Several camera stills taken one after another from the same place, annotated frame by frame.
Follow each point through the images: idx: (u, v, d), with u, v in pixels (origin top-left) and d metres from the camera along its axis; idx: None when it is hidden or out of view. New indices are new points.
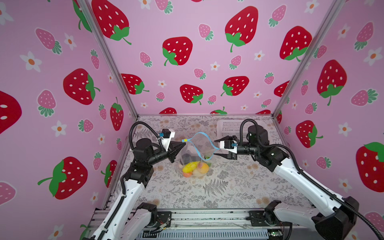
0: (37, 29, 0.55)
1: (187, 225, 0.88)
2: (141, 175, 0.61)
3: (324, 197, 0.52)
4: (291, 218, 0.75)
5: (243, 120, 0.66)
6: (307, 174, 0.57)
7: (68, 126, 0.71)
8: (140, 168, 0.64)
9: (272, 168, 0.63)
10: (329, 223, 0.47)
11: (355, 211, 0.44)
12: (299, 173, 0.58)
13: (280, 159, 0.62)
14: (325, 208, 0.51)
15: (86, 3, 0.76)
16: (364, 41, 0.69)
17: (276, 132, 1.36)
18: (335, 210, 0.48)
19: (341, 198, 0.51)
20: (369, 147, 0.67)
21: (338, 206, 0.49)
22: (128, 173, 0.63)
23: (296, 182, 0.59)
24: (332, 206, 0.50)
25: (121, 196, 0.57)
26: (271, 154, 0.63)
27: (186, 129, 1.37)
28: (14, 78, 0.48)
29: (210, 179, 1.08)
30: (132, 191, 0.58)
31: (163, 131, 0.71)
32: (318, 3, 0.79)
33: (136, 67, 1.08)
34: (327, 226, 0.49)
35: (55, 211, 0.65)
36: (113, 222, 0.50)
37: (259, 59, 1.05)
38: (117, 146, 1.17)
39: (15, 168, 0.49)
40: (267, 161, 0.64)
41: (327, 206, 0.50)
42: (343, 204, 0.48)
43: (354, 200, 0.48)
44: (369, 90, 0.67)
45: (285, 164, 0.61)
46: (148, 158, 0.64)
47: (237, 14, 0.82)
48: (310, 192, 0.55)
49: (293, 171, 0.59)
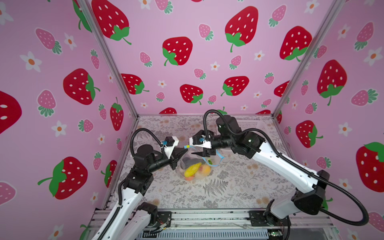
0: (37, 29, 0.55)
1: (187, 225, 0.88)
2: (139, 183, 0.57)
3: (303, 177, 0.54)
4: (285, 210, 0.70)
5: (207, 111, 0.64)
6: (285, 156, 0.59)
7: (68, 126, 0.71)
8: (139, 175, 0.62)
9: (250, 155, 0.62)
10: (310, 198, 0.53)
11: (327, 182, 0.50)
12: (278, 156, 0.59)
13: (257, 145, 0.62)
14: (305, 187, 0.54)
15: (86, 3, 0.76)
16: (364, 41, 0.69)
17: (276, 132, 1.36)
18: (314, 187, 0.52)
19: (317, 173, 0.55)
20: (369, 147, 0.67)
21: (316, 182, 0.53)
22: (126, 179, 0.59)
23: (275, 166, 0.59)
24: (311, 183, 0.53)
25: (116, 207, 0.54)
26: (248, 141, 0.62)
27: (186, 129, 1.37)
28: (14, 78, 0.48)
29: (210, 179, 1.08)
30: (128, 201, 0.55)
31: (167, 139, 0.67)
32: (318, 3, 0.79)
33: (136, 67, 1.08)
34: (307, 201, 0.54)
35: (55, 211, 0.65)
36: (106, 234, 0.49)
37: (259, 59, 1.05)
38: (117, 146, 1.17)
39: (15, 168, 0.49)
40: (245, 148, 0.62)
41: (307, 185, 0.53)
42: (320, 180, 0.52)
43: (326, 173, 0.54)
44: (369, 90, 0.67)
45: (263, 150, 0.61)
46: (149, 165, 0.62)
47: (236, 14, 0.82)
48: (290, 174, 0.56)
49: (273, 156, 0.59)
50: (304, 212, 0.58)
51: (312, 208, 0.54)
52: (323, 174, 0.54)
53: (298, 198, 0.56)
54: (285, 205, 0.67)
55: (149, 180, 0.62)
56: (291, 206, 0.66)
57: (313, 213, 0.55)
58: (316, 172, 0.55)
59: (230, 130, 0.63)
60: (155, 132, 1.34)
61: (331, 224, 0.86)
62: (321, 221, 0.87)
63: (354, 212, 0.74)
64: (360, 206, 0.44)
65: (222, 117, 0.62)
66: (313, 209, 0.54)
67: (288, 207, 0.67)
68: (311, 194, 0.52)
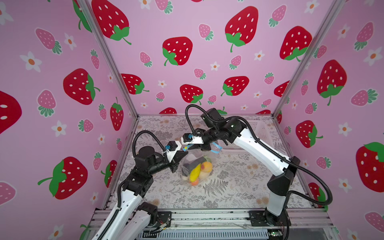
0: (37, 29, 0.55)
1: (186, 225, 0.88)
2: (138, 186, 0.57)
3: (276, 161, 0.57)
4: (278, 205, 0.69)
5: (187, 106, 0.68)
6: (263, 142, 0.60)
7: (68, 126, 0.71)
8: (139, 177, 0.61)
9: (232, 139, 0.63)
10: (281, 181, 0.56)
11: (296, 166, 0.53)
12: (256, 141, 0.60)
13: (239, 130, 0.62)
14: (276, 170, 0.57)
15: (86, 3, 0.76)
16: (364, 41, 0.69)
17: (276, 132, 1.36)
18: (284, 170, 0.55)
19: (289, 158, 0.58)
20: (369, 147, 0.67)
21: (287, 166, 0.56)
22: (126, 181, 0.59)
23: (253, 151, 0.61)
24: (282, 167, 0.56)
25: (115, 210, 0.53)
26: (230, 126, 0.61)
27: (186, 129, 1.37)
28: (14, 78, 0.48)
29: (210, 179, 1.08)
30: (127, 203, 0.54)
31: (170, 143, 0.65)
32: (318, 3, 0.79)
33: (136, 66, 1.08)
34: (278, 184, 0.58)
35: (55, 211, 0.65)
36: (105, 236, 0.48)
37: (259, 59, 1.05)
38: (117, 146, 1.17)
39: (15, 168, 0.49)
40: (227, 133, 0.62)
41: (278, 168, 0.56)
42: (290, 164, 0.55)
43: (298, 159, 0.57)
44: (369, 90, 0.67)
45: (244, 135, 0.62)
46: (149, 167, 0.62)
47: (236, 14, 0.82)
48: (263, 158, 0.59)
49: (251, 141, 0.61)
50: (277, 194, 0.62)
51: (282, 190, 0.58)
52: (294, 160, 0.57)
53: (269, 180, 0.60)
54: (272, 197, 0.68)
55: (148, 182, 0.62)
56: (280, 199, 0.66)
57: (282, 194, 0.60)
58: (288, 157, 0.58)
59: (210, 119, 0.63)
60: (155, 132, 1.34)
61: (331, 224, 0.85)
62: (321, 221, 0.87)
63: (354, 212, 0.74)
64: (327, 190, 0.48)
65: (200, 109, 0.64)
66: (283, 191, 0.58)
67: (278, 200, 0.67)
68: (281, 176, 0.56)
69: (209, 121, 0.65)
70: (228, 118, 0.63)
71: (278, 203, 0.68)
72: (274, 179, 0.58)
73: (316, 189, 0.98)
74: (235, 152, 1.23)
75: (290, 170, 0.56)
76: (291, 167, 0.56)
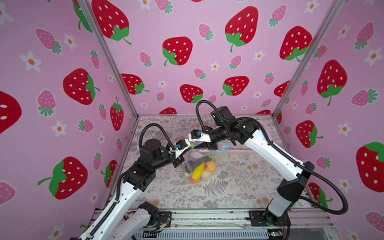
0: (37, 29, 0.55)
1: (187, 225, 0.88)
2: (139, 179, 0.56)
3: (289, 165, 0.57)
4: (280, 206, 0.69)
5: (198, 102, 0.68)
6: (277, 145, 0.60)
7: (68, 126, 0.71)
8: (141, 169, 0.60)
9: (243, 140, 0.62)
10: (294, 187, 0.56)
11: (311, 172, 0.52)
12: (270, 144, 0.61)
13: (251, 131, 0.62)
14: (289, 175, 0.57)
15: (86, 3, 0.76)
16: (364, 41, 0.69)
17: (276, 132, 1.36)
18: (298, 175, 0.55)
19: (303, 164, 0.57)
20: (369, 147, 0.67)
21: (300, 172, 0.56)
22: (127, 173, 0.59)
23: (265, 153, 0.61)
24: (296, 172, 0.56)
25: (113, 202, 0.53)
26: (242, 127, 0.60)
27: (186, 129, 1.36)
28: (13, 78, 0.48)
29: (210, 179, 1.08)
30: (125, 197, 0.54)
31: (181, 142, 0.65)
32: (318, 3, 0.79)
33: (136, 66, 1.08)
34: (290, 189, 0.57)
35: (55, 211, 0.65)
36: (99, 229, 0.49)
37: (259, 59, 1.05)
38: (116, 146, 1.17)
39: (15, 167, 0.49)
40: (239, 134, 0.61)
41: (292, 173, 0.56)
42: (304, 170, 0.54)
43: (312, 165, 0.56)
44: (369, 90, 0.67)
45: (256, 136, 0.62)
46: (153, 161, 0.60)
47: (237, 14, 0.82)
48: (277, 162, 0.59)
49: (264, 143, 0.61)
50: (285, 199, 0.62)
51: (293, 195, 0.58)
52: (309, 165, 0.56)
53: (281, 185, 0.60)
54: (276, 198, 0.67)
55: (150, 176, 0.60)
56: (283, 200, 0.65)
57: (292, 199, 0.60)
58: (302, 163, 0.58)
59: (221, 118, 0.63)
60: (155, 132, 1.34)
61: (331, 224, 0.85)
62: (321, 221, 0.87)
63: (354, 212, 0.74)
64: (342, 199, 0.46)
65: (212, 106, 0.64)
66: (293, 196, 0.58)
67: (280, 201, 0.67)
68: (293, 181, 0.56)
69: (219, 119, 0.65)
70: (240, 118, 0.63)
71: (280, 204, 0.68)
72: (285, 184, 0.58)
73: (316, 189, 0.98)
74: (235, 152, 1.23)
75: (303, 175, 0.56)
76: (304, 172, 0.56)
